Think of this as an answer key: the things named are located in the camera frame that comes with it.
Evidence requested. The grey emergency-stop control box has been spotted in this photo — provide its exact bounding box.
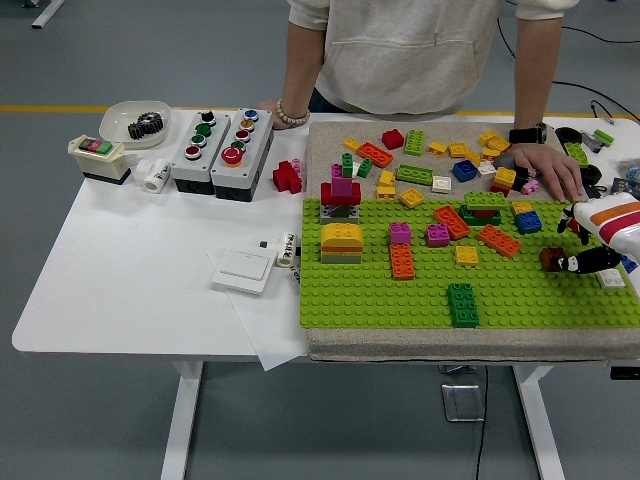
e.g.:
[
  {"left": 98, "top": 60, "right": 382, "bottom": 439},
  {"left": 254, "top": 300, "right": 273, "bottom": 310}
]
[{"left": 210, "top": 107, "right": 275, "bottom": 201}]

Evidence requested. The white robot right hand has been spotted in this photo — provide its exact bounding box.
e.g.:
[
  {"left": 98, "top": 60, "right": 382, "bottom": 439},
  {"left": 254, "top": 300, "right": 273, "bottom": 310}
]
[{"left": 552, "top": 193, "right": 640, "bottom": 276}]

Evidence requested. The grey base brick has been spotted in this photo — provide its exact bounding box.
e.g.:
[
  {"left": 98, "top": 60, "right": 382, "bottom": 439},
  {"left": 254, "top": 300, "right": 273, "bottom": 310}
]
[{"left": 319, "top": 202, "right": 361, "bottom": 225}]

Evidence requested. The orange two-by-four brick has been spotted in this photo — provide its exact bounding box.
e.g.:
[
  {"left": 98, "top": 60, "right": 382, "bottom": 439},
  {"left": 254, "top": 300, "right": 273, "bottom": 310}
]
[
  {"left": 432, "top": 204, "right": 472, "bottom": 240},
  {"left": 388, "top": 242, "right": 417, "bottom": 281},
  {"left": 356, "top": 141, "right": 395, "bottom": 169},
  {"left": 476, "top": 223, "right": 523, "bottom": 259}
]

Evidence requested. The person's left hand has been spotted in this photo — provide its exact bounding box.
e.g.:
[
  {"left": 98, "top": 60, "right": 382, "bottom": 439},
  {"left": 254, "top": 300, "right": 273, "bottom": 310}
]
[{"left": 504, "top": 142, "right": 586, "bottom": 204}]

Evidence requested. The thin black hanging cable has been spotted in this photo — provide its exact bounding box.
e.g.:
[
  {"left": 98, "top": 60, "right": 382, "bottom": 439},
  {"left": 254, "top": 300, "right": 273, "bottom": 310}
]
[{"left": 473, "top": 365, "right": 490, "bottom": 480}]

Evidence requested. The white background table foot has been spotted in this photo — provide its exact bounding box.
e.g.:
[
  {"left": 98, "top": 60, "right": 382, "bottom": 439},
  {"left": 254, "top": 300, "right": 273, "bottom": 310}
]
[{"left": 30, "top": 0, "right": 66, "bottom": 29}]

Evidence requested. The black button device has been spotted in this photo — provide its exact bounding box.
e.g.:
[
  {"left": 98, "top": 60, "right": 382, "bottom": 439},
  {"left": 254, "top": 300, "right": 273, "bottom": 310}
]
[{"left": 609, "top": 177, "right": 640, "bottom": 197}]

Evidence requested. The red arch brick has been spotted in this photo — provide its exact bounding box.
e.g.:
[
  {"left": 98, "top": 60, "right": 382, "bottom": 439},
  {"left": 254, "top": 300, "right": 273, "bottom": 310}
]
[{"left": 319, "top": 181, "right": 362, "bottom": 206}]

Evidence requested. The black cable with connector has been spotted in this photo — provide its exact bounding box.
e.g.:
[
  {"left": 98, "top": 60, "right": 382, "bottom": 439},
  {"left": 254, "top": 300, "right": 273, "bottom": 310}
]
[{"left": 589, "top": 99, "right": 617, "bottom": 125}]

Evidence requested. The yellow domed brick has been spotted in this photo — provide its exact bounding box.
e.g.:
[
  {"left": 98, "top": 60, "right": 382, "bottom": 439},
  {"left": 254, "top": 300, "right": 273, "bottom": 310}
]
[{"left": 319, "top": 222, "right": 365, "bottom": 249}]

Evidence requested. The dark green arch brick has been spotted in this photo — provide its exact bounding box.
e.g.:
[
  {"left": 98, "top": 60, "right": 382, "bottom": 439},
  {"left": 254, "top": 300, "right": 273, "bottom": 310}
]
[{"left": 457, "top": 203, "right": 504, "bottom": 226}]

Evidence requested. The pink two-by-two brick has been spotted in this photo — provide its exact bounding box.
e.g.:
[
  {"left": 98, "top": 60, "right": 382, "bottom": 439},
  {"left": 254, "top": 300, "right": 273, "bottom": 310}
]
[{"left": 388, "top": 221, "right": 414, "bottom": 245}]

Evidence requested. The grey four-button control box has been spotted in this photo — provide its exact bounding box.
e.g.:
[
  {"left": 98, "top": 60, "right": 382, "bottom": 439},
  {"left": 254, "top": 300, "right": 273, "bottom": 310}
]
[{"left": 171, "top": 109, "right": 234, "bottom": 195}]

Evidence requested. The beaded bracelet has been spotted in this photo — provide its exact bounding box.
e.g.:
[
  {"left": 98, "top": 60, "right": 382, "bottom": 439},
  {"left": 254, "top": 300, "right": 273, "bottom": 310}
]
[{"left": 274, "top": 98, "right": 312, "bottom": 130}]

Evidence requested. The black metal gear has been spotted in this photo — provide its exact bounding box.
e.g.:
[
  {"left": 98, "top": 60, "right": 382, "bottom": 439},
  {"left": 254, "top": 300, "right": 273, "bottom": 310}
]
[{"left": 127, "top": 111, "right": 167, "bottom": 140}]

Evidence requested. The white plastic bowl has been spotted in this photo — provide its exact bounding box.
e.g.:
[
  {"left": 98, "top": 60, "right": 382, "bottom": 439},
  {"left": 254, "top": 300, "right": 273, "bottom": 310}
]
[{"left": 98, "top": 99, "right": 174, "bottom": 150}]

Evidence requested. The white wall switch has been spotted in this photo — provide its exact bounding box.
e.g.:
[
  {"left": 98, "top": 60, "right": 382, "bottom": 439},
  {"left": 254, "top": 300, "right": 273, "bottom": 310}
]
[{"left": 209, "top": 248, "right": 279, "bottom": 297}]

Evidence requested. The white paper sheet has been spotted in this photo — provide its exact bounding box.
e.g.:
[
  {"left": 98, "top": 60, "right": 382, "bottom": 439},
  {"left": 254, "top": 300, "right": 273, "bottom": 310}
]
[{"left": 207, "top": 249, "right": 310, "bottom": 372}]

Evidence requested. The grey-olive brick layer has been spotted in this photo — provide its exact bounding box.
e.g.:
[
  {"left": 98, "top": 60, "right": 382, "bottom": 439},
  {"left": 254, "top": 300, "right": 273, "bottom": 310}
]
[{"left": 320, "top": 251, "right": 364, "bottom": 265}]

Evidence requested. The long black floor cable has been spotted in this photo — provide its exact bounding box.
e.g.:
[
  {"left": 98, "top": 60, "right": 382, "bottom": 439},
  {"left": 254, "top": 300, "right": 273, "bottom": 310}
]
[{"left": 498, "top": 19, "right": 640, "bottom": 124}]

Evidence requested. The grey-brown cushion mat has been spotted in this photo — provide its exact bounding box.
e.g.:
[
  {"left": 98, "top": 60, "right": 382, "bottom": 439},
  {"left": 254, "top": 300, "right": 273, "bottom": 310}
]
[{"left": 304, "top": 120, "right": 640, "bottom": 364}]

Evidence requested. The blue two-by-two brick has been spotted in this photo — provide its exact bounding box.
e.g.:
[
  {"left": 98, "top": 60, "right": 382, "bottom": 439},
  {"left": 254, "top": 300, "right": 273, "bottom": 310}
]
[
  {"left": 452, "top": 159, "right": 479, "bottom": 183},
  {"left": 513, "top": 210, "right": 545, "bottom": 236}
]

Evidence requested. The person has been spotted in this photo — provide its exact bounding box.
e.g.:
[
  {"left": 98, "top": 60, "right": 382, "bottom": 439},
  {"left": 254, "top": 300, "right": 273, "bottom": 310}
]
[{"left": 287, "top": 0, "right": 581, "bottom": 116}]

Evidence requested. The green studded baseplate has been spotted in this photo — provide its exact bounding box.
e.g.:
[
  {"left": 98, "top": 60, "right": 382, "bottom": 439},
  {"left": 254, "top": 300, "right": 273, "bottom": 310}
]
[{"left": 298, "top": 197, "right": 640, "bottom": 330}]

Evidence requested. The red cross-shaped brick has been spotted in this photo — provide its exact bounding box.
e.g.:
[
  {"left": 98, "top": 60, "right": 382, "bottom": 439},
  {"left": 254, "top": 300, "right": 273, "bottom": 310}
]
[{"left": 272, "top": 159, "right": 304, "bottom": 195}]

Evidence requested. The small grey device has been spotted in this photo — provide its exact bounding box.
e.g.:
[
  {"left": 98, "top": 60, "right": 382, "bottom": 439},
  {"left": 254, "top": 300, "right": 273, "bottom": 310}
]
[{"left": 579, "top": 129, "right": 609, "bottom": 154}]

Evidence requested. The white table leg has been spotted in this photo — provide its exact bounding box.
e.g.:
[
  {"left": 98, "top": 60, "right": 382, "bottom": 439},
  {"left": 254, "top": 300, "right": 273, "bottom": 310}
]
[
  {"left": 159, "top": 360, "right": 205, "bottom": 480},
  {"left": 512, "top": 365, "right": 569, "bottom": 480}
]

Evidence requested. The lime two-by-four plate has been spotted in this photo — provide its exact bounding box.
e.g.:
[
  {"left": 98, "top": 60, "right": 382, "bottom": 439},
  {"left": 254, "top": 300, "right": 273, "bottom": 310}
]
[{"left": 395, "top": 163, "right": 434, "bottom": 186}]

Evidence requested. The brown two-by-two brick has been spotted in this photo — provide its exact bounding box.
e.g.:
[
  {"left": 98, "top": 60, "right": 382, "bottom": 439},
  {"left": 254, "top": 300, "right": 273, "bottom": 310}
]
[{"left": 538, "top": 246, "right": 569, "bottom": 274}]

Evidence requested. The metal floor socket box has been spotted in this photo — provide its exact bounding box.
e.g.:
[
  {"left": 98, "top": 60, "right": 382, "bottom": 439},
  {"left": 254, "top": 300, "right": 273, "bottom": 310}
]
[{"left": 439, "top": 382, "right": 486, "bottom": 424}]

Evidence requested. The dark green two-by-four brick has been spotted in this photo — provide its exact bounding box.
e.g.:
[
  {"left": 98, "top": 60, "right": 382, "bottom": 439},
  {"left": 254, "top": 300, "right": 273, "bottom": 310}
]
[{"left": 446, "top": 282, "right": 480, "bottom": 330}]

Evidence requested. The magenta two-by-two brick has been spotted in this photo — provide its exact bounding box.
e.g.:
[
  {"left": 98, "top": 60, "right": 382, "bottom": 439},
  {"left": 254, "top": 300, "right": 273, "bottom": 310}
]
[{"left": 425, "top": 222, "right": 451, "bottom": 248}]

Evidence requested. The black wrist watch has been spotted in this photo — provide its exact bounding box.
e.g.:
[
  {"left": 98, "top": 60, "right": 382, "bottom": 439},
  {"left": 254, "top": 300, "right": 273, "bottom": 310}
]
[{"left": 508, "top": 122, "right": 549, "bottom": 145}]

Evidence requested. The cream red-green switch box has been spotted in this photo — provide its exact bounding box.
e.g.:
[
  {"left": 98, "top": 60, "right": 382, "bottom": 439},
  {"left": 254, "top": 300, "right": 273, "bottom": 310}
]
[{"left": 67, "top": 134, "right": 134, "bottom": 186}]

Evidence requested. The lime two-by-four brick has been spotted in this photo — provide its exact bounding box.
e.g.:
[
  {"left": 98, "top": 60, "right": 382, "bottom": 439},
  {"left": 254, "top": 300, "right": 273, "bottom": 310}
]
[
  {"left": 403, "top": 128, "right": 427, "bottom": 156},
  {"left": 463, "top": 190, "right": 511, "bottom": 211}
]

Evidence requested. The labelled white pipe fitting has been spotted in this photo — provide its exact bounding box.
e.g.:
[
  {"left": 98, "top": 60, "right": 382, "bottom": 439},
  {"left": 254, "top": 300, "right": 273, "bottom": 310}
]
[{"left": 276, "top": 232, "right": 300, "bottom": 269}]

